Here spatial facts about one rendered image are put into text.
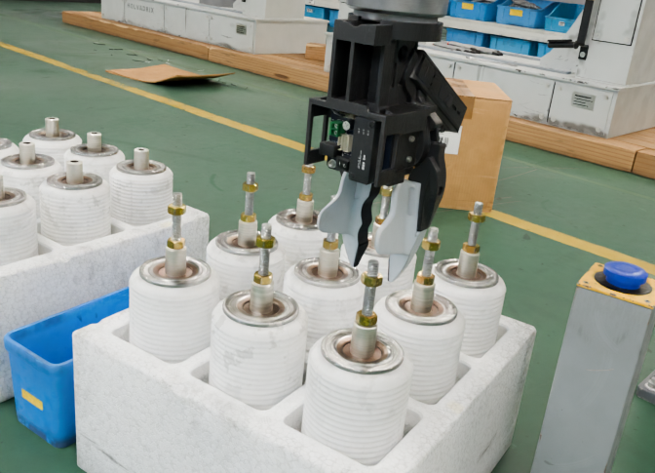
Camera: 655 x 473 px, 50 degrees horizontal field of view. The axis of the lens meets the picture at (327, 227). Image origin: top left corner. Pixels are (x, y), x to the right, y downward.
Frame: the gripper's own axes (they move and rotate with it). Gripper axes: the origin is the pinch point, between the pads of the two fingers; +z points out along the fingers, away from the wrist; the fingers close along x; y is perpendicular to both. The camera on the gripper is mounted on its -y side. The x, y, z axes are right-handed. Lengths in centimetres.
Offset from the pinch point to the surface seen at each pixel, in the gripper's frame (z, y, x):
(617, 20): -14, -219, -50
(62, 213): 12, -2, -53
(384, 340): 8.9, -2.0, 0.5
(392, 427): 14.6, 1.5, 4.6
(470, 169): 23, -115, -47
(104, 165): 10, -16, -63
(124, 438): 25.9, 10.3, -22.2
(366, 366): 8.9, 2.8, 1.9
